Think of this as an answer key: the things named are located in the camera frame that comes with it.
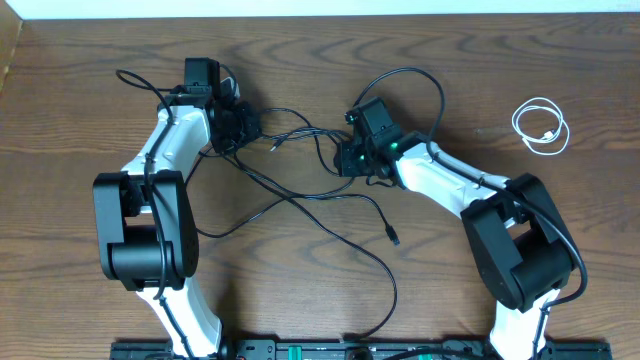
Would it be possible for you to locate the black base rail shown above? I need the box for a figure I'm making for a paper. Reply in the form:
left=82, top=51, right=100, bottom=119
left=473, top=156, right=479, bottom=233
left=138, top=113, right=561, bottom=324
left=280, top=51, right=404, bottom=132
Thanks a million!
left=109, top=337, right=614, bottom=360

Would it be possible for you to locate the black white braided cable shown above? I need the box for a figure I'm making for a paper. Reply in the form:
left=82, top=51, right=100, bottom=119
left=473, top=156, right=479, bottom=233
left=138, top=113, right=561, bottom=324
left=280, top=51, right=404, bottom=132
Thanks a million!
left=219, top=127, right=399, bottom=344

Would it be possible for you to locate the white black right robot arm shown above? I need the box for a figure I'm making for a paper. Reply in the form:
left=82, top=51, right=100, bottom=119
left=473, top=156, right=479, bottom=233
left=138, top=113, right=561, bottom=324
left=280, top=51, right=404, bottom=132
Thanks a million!
left=334, top=97, right=584, bottom=359

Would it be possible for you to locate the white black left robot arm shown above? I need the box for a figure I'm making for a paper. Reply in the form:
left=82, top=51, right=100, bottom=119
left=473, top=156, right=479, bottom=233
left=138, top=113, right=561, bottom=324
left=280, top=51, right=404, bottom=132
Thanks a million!
left=92, top=57, right=259, bottom=359

